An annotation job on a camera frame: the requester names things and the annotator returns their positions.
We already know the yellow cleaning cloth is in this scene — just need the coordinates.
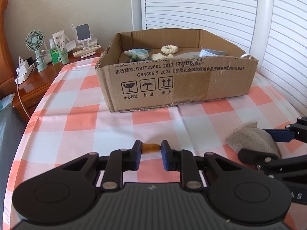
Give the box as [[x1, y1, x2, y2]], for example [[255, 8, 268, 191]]
[[141, 142, 161, 154]]

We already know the blue white plush toy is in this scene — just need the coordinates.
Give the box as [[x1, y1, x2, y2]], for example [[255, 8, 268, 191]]
[[151, 53, 174, 60]]

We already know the blue patterned sachet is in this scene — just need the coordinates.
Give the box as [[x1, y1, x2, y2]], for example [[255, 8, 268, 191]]
[[123, 48, 150, 62]]

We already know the blue surgical face mask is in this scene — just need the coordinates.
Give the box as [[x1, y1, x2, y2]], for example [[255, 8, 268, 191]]
[[198, 48, 226, 57]]

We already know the cream ring blue tassel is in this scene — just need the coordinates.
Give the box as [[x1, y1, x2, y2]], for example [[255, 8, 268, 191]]
[[161, 45, 178, 55]]

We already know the grey mesh fabric pouch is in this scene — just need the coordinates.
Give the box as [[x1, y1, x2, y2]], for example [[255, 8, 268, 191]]
[[174, 52, 199, 59]]

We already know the pink checkered tablecloth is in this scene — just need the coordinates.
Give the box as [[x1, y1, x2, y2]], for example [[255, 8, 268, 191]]
[[2, 58, 299, 229]]

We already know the brown cardboard box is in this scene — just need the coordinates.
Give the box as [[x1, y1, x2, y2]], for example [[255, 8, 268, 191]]
[[95, 28, 258, 112]]

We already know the wooden nightstand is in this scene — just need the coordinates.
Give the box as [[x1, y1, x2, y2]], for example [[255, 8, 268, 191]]
[[11, 47, 105, 123]]

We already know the blue bed sheet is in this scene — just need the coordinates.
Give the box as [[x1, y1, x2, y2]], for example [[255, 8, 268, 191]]
[[0, 94, 26, 215]]

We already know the white remote control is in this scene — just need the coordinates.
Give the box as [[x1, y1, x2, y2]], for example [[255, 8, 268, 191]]
[[73, 45, 101, 58]]

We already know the white louvered closet door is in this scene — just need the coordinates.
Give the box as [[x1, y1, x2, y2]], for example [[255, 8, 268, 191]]
[[141, 0, 306, 115]]

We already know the green sanitizer bottle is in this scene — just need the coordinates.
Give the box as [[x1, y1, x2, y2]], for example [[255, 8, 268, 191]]
[[48, 44, 61, 64]]

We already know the green tube bottle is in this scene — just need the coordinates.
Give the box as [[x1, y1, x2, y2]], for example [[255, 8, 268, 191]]
[[56, 40, 69, 65]]

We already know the white wifi router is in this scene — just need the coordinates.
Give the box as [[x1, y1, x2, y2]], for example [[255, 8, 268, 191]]
[[65, 24, 98, 52]]

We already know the white power strip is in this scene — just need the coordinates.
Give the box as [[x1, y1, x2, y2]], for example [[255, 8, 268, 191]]
[[15, 57, 35, 85]]

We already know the phone on white stand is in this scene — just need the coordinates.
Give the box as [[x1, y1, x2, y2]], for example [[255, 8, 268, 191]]
[[76, 23, 92, 49]]

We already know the wooden bed headboard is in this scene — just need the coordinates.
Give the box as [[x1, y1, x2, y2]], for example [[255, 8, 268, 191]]
[[0, 0, 17, 99]]

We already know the white cream tube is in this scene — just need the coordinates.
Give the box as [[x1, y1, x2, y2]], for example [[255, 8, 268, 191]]
[[52, 30, 66, 44]]

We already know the green desk fan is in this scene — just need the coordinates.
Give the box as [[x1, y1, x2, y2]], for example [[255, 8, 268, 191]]
[[26, 30, 47, 72]]

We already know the white charging cable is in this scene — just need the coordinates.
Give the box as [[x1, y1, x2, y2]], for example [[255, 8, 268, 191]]
[[17, 56, 32, 121]]

